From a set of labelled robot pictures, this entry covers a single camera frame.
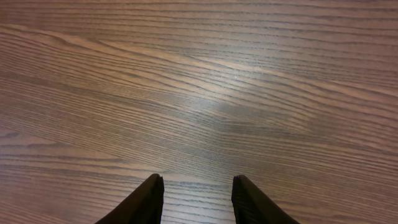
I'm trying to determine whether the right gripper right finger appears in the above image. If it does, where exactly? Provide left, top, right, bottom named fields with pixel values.
left=231, top=175, right=299, bottom=224

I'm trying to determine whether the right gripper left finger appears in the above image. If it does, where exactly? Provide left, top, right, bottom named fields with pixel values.
left=96, top=174, right=164, bottom=224

